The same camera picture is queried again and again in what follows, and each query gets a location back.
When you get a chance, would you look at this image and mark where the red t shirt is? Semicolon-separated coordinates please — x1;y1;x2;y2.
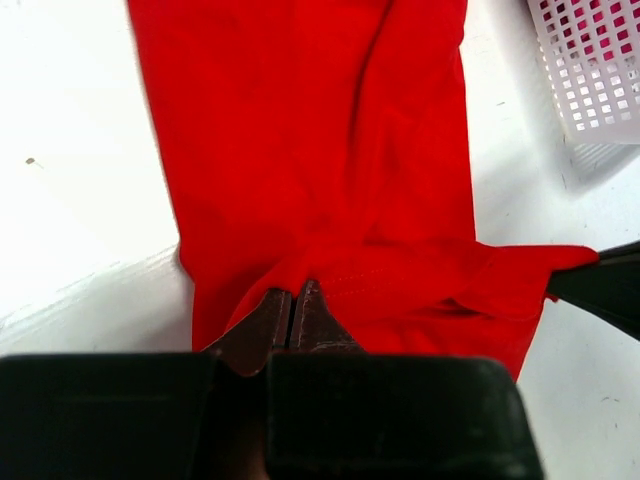
128;1;598;375

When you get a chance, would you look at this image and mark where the white plastic basket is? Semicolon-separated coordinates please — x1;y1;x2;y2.
528;1;639;180

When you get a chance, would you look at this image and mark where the crumpled magenta t shirt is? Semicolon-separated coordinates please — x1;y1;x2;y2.
529;0;639;65

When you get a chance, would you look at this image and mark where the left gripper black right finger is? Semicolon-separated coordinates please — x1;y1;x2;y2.
288;280;364;353

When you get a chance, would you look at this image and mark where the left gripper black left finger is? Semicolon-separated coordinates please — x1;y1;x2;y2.
204;289;292;377

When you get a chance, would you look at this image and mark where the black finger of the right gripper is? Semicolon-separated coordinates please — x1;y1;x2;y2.
546;241;640;340

